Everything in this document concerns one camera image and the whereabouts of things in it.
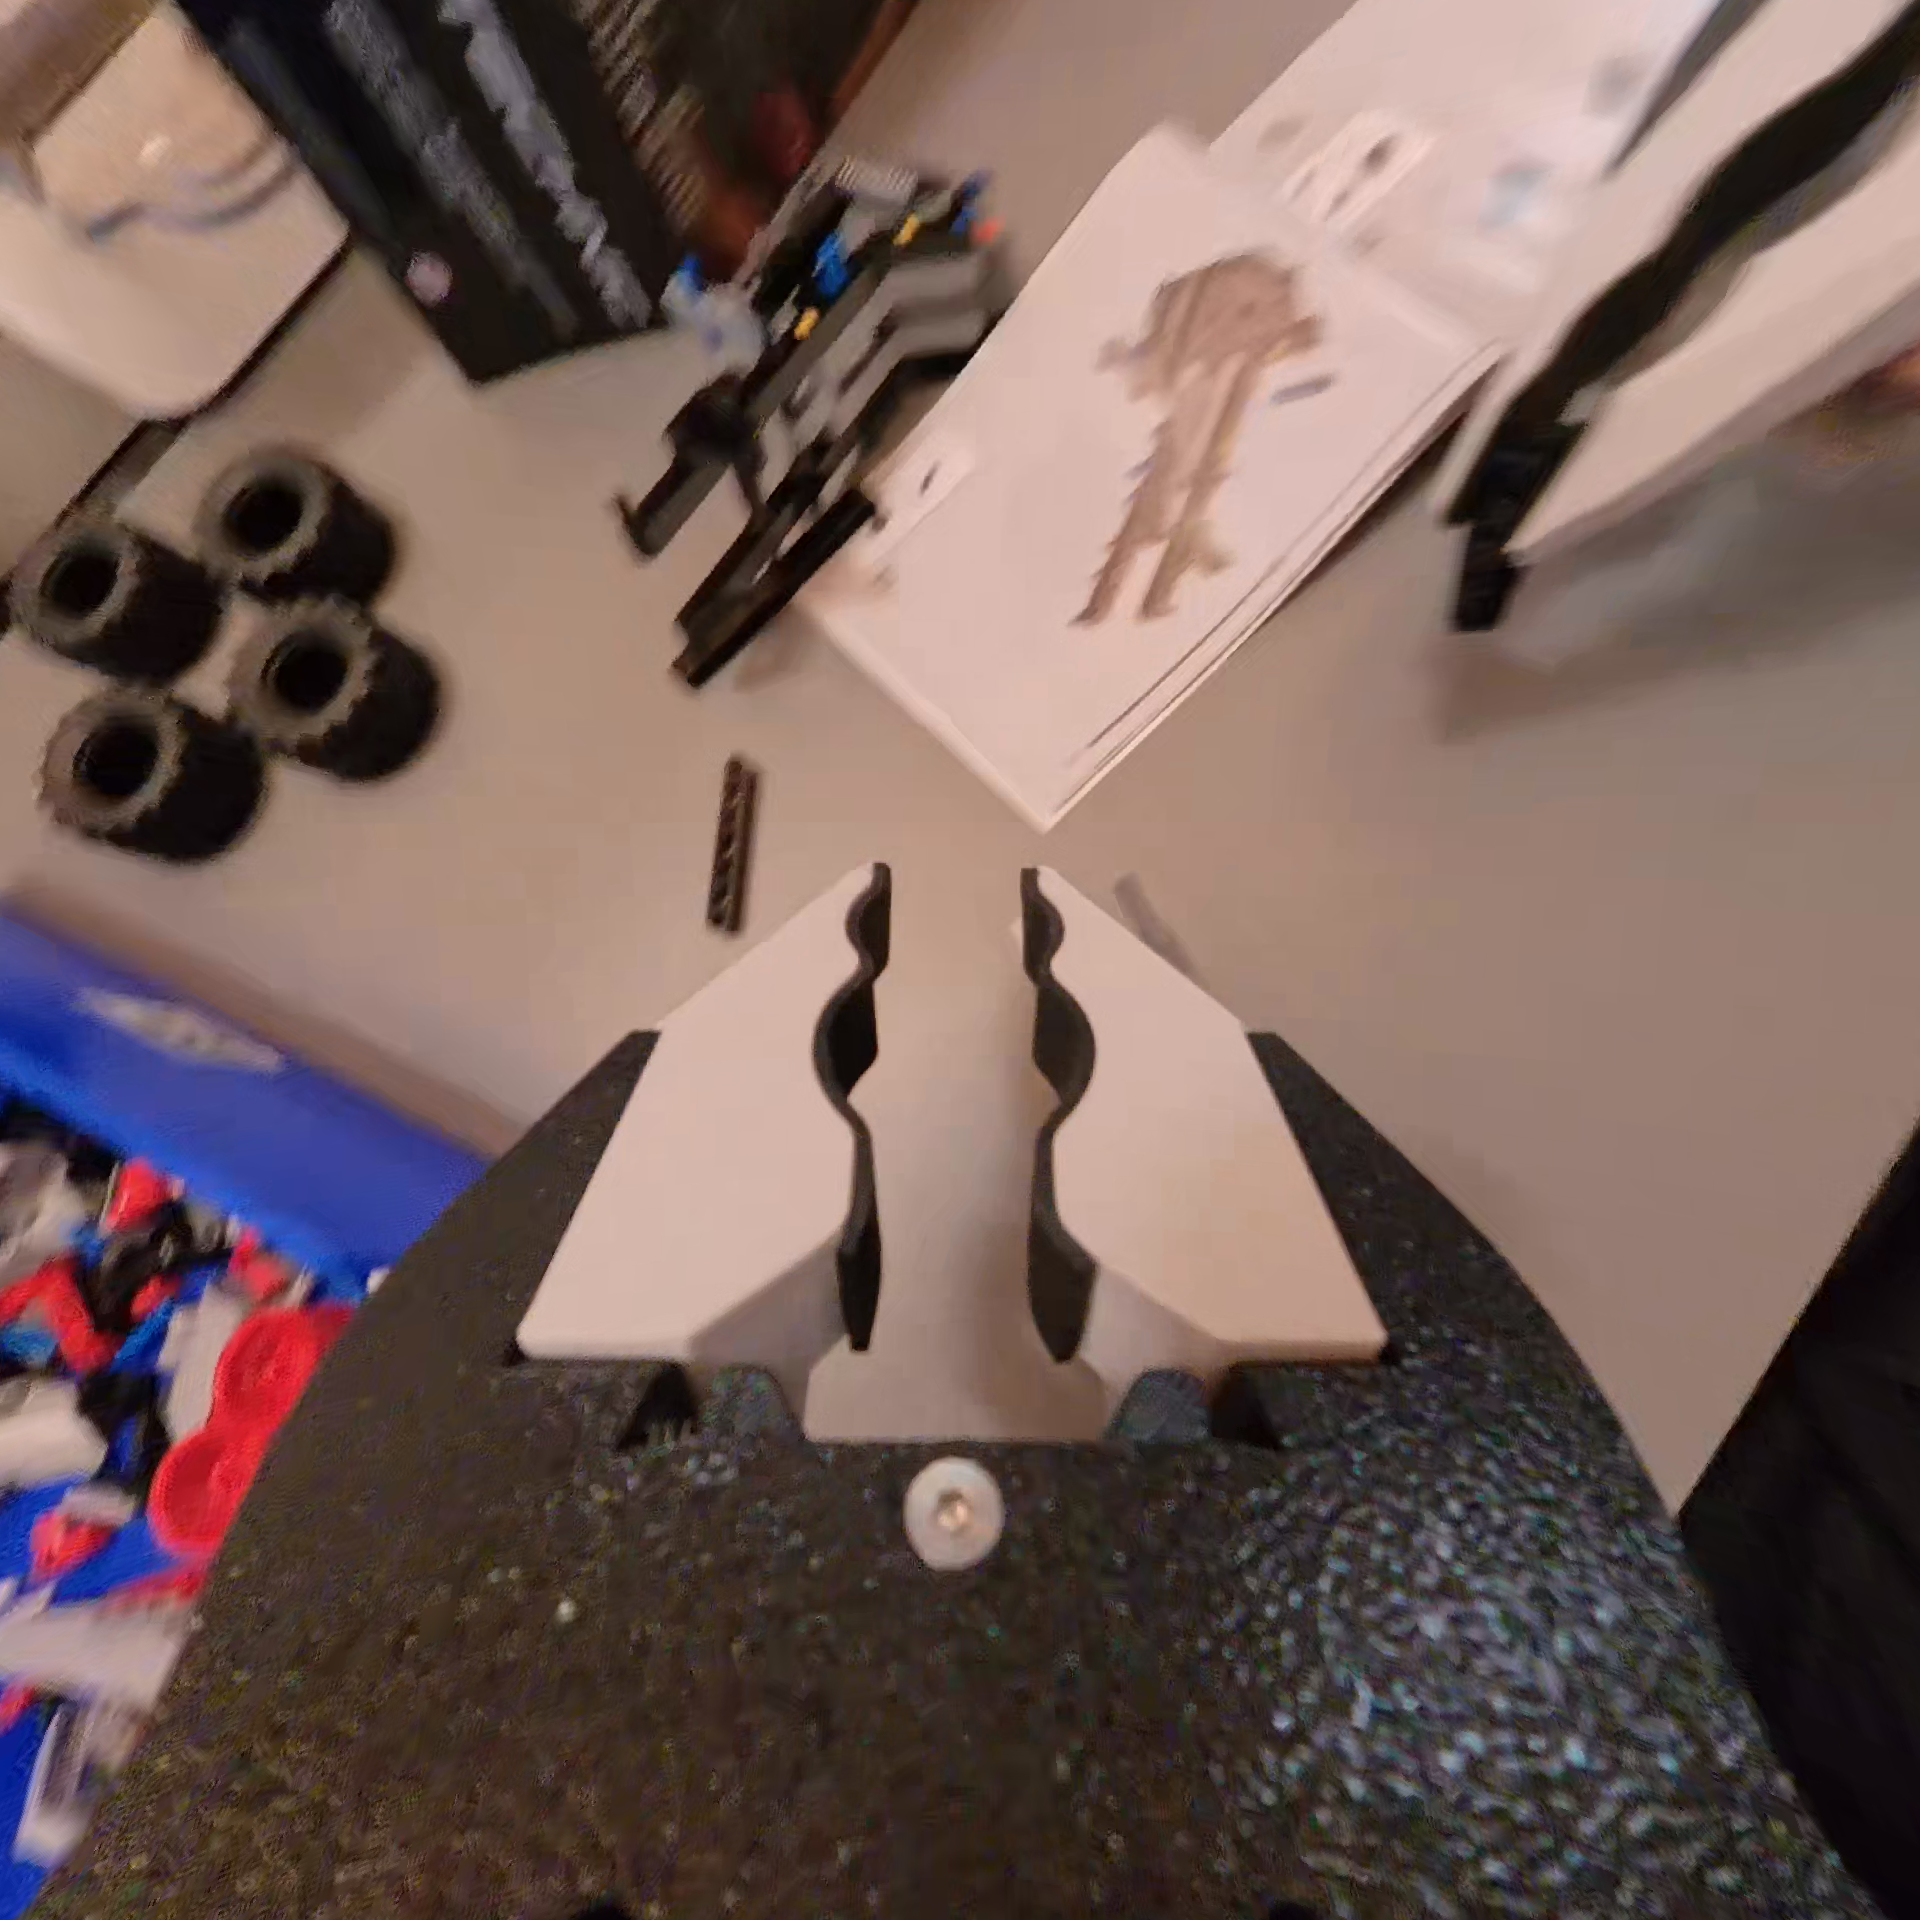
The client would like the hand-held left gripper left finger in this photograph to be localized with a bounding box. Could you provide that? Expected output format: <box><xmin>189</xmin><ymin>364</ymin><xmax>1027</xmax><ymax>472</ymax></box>
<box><xmin>515</xmin><ymin>860</ymin><xmax>897</xmax><ymax>1404</ymax></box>

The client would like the black toy tire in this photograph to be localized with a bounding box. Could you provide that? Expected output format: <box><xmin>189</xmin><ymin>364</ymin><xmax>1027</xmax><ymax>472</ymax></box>
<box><xmin>195</xmin><ymin>449</ymin><xmax>400</xmax><ymax>601</ymax></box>
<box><xmin>8</xmin><ymin>516</ymin><xmax>227</xmax><ymax>684</ymax></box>
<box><xmin>224</xmin><ymin>599</ymin><xmax>443</xmax><ymax>783</ymax></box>
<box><xmin>36</xmin><ymin>691</ymin><xmax>269</xmax><ymax>864</ymax></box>

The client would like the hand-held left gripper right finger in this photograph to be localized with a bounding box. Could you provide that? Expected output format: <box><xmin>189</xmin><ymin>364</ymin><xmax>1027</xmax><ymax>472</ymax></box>
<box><xmin>1020</xmin><ymin>863</ymin><xmax>1391</xmax><ymax>1404</ymax></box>

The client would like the white instruction booklet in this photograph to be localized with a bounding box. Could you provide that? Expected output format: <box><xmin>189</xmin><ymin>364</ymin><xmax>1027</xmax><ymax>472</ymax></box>
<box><xmin>802</xmin><ymin>0</ymin><xmax>1728</xmax><ymax>834</ymax></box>

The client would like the pile of colourful brick pieces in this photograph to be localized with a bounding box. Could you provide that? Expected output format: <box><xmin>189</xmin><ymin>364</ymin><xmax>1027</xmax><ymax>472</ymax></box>
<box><xmin>0</xmin><ymin>1096</ymin><xmax>362</xmax><ymax>1863</ymax></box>

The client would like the blue plastic bin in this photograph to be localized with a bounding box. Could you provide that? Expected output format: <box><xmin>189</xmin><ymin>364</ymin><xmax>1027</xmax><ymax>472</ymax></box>
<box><xmin>0</xmin><ymin>900</ymin><xmax>497</xmax><ymax>1920</ymax></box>

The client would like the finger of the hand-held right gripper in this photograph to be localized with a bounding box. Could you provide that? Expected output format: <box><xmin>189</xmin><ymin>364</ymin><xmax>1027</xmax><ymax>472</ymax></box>
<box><xmin>1445</xmin><ymin>31</ymin><xmax>1920</xmax><ymax>636</ymax></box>
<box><xmin>1487</xmin><ymin>0</ymin><xmax>1920</xmax><ymax>395</ymax></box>

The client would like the dark printed product box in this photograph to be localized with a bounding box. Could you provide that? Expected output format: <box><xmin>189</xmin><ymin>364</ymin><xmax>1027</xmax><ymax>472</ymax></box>
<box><xmin>181</xmin><ymin>0</ymin><xmax>916</xmax><ymax>385</ymax></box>

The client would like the clear plastic container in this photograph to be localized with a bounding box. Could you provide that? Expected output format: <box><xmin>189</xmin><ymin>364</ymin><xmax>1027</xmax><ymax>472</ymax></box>
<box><xmin>0</xmin><ymin>0</ymin><xmax>355</xmax><ymax>424</ymax></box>

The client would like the black brick beam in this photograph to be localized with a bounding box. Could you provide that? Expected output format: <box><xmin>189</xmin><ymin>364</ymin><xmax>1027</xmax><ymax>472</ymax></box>
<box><xmin>709</xmin><ymin>754</ymin><xmax>761</xmax><ymax>936</ymax></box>

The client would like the red plastic wheel rim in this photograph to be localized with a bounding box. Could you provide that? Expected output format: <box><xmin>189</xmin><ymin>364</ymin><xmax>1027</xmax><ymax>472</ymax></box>
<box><xmin>146</xmin><ymin>1423</ymin><xmax>291</xmax><ymax>1558</ymax></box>
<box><xmin>223</xmin><ymin>1303</ymin><xmax>359</xmax><ymax>1425</ymax></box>

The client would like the black grey brick chassis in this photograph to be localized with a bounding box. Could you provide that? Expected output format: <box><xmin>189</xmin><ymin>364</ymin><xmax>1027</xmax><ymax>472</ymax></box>
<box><xmin>615</xmin><ymin>159</ymin><xmax>1010</xmax><ymax>692</ymax></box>

